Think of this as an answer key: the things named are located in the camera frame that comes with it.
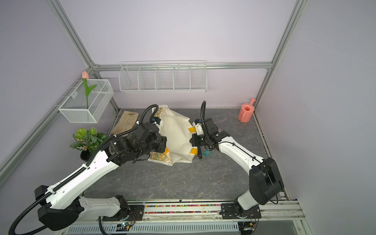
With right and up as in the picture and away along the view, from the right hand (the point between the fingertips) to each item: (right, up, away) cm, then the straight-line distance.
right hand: (190, 140), depth 84 cm
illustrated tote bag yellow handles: (-9, +8, +1) cm, 12 cm away
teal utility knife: (+11, -9, +10) cm, 17 cm away
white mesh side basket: (-58, +16, -11) cm, 62 cm away
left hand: (-11, +1, -16) cm, 19 cm away
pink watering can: (+41, +18, +21) cm, 49 cm away
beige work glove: (-50, +12, +29) cm, 59 cm away
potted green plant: (-52, 0, -10) cm, 53 cm away
